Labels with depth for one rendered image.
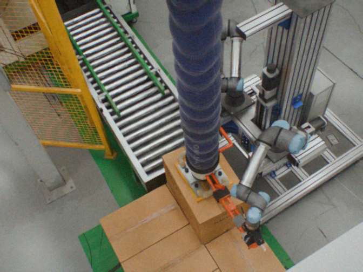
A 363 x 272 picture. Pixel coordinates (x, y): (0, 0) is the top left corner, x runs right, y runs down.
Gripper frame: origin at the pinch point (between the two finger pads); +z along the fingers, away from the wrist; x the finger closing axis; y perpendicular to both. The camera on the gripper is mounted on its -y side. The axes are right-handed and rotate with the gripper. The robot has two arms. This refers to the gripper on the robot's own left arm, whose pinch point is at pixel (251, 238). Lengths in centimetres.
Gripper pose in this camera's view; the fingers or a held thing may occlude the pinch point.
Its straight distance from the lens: 275.3
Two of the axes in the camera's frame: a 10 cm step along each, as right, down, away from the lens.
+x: -8.8, 4.2, -2.1
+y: -4.7, -7.2, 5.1
